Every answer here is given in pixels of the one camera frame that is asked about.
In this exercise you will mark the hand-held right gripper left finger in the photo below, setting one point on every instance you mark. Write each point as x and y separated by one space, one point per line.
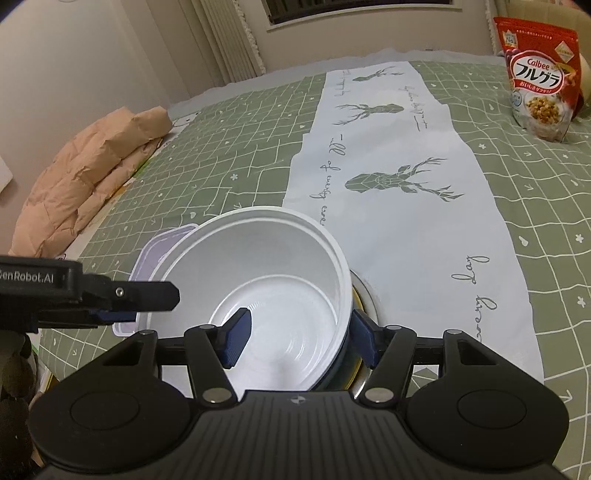
238 334

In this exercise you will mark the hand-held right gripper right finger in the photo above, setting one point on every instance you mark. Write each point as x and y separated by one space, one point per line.
362 334

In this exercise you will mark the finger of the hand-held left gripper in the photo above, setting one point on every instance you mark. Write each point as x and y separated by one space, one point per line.
115 316
138 295

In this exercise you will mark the white radiator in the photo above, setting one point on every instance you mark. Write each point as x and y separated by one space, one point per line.
228 37

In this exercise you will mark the white deer print cloth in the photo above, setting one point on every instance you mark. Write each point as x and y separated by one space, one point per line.
415 221

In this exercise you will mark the red cereal bag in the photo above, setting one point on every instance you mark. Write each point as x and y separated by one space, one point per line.
538 83

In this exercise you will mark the window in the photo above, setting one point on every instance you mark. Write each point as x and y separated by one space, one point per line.
360 11

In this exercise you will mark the white ceramic bowl dark rim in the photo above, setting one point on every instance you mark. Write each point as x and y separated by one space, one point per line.
348 337

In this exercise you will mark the lavender plastic lid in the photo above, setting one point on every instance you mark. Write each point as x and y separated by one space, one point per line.
152 249

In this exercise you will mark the white plastic bowl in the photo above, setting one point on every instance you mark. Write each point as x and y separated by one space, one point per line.
277 267

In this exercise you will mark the beige round cushion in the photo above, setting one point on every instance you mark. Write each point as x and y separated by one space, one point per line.
584 87

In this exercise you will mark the peach quilted duvet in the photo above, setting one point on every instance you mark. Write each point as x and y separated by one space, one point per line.
87 175

